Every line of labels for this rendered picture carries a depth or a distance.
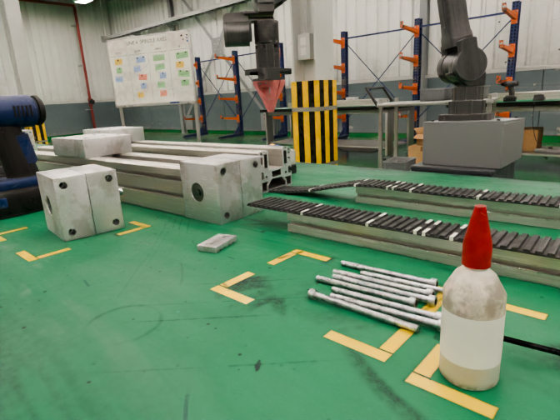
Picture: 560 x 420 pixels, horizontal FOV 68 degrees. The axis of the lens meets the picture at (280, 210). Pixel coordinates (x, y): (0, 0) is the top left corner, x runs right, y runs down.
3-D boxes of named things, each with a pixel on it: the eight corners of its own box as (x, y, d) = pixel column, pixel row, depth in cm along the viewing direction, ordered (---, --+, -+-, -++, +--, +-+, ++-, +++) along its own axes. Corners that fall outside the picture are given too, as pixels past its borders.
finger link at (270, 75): (247, 113, 100) (243, 72, 97) (267, 112, 105) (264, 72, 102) (267, 112, 95) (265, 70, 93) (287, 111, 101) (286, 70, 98)
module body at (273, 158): (292, 184, 91) (290, 146, 89) (261, 194, 84) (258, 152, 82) (109, 163, 142) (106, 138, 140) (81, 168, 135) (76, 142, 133)
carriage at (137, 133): (146, 148, 126) (142, 126, 125) (112, 153, 118) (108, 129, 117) (119, 147, 137) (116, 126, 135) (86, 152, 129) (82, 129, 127)
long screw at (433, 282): (439, 287, 41) (439, 277, 40) (435, 291, 40) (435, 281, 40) (345, 266, 47) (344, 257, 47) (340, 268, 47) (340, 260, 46)
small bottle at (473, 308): (430, 357, 30) (437, 199, 27) (482, 356, 30) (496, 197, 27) (450, 393, 26) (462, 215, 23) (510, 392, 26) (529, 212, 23)
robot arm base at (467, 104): (494, 118, 105) (445, 119, 112) (497, 85, 104) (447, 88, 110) (489, 120, 98) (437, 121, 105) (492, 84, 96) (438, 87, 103)
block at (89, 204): (139, 223, 68) (131, 166, 65) (64, 242, 61) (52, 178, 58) (117, 213, 75) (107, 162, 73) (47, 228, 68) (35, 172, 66)
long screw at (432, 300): (437, 304, 37) (438, 294, 37) (433, 308, 37) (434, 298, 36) (337, 279, 44) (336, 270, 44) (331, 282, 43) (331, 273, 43)
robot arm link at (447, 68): (484, 92, 101) (472, 92, 106) (487, 47, 98) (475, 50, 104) (447, 92, 100) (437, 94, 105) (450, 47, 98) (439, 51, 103)
